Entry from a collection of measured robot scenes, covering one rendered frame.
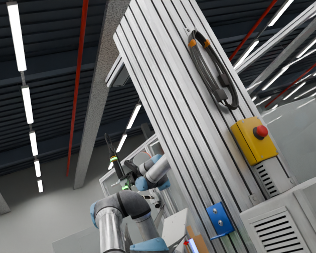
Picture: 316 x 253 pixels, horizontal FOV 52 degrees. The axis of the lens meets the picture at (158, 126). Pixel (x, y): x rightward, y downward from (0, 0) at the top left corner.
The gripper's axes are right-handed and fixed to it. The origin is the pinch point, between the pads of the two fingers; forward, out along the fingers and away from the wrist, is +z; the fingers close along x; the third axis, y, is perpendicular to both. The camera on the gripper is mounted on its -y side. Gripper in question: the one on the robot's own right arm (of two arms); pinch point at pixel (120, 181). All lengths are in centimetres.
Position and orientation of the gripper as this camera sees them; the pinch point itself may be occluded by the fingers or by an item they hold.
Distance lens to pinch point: 207.0
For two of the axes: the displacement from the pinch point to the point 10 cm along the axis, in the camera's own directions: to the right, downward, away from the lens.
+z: -7.0, 5.0, 5.2
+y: 4.0, 8.7, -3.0
